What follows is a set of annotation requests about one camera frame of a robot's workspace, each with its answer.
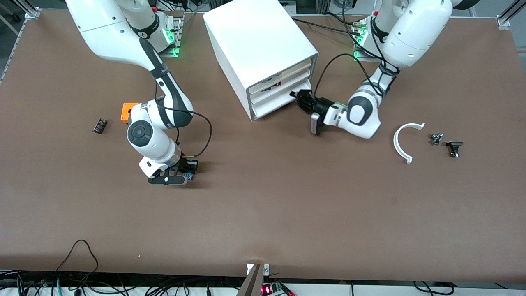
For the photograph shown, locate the black right camera bracket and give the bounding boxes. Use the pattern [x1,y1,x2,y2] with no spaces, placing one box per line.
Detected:
[148,175,185,186]

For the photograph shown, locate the right arm aluminium base plate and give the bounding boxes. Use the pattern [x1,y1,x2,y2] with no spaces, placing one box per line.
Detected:
[158,12,183,58]

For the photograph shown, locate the circuit board with red light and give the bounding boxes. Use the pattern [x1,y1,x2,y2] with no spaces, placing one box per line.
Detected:
[261,281,285,296]

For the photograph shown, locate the white plastic drawer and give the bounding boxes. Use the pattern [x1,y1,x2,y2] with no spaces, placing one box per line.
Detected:
[247,59,314,96]
[249,70,311,106]
[251,80,309,116]

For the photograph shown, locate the orange box with hole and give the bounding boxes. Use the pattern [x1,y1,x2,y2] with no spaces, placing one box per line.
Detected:
[121,103,142,123]

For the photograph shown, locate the looped black cable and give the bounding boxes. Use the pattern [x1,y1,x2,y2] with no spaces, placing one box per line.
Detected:
[55,240,99,274]

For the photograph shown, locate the left arm aluminium base plate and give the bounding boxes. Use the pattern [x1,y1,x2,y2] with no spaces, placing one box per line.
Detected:
[353,18,383,63]

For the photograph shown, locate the white drawer cabinet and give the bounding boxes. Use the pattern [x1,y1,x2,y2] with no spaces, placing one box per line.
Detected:
[203,0,319,122]

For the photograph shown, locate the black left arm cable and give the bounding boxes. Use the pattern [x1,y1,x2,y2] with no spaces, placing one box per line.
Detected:
[312,53,401,99]

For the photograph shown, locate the white half ring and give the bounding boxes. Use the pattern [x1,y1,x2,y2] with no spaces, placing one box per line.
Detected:
[393,123,425,164]

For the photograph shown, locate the aluminium frame corner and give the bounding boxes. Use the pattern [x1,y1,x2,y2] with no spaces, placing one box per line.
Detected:
[236,263,270,296]

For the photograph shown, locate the aluminium frame profile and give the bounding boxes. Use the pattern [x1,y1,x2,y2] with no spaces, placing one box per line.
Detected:
[16,0,42,19]
[496,0,526,28]

